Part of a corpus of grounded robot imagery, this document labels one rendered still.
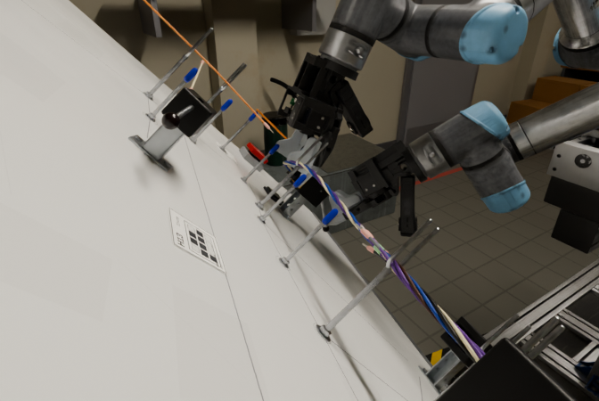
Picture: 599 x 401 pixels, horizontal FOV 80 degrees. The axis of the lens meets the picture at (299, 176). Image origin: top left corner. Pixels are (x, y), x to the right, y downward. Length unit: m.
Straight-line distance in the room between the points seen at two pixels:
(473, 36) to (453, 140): 0.19
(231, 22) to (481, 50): 2.20
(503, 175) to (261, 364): 0.55
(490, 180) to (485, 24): 0.27
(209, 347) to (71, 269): 0.08
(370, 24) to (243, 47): 2.12
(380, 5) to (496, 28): 0.16
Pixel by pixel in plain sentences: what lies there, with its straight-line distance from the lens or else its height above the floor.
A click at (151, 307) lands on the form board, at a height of 1.29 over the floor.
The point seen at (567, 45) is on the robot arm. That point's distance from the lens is 1.18.
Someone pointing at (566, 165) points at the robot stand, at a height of 1.07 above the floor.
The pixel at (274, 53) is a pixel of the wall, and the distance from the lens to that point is 2.96.
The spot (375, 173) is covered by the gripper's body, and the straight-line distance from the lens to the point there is 0.67.
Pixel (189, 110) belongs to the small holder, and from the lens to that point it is 0.33.
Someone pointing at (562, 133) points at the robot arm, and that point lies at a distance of 0.82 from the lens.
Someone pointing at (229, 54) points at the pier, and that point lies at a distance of 2.62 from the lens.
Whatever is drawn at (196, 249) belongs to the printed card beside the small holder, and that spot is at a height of 1.26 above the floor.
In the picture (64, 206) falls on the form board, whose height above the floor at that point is 1.33.
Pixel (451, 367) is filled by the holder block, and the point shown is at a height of 0.96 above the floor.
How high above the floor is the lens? 1.42
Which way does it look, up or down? 25 degrees down
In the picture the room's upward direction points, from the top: straight up
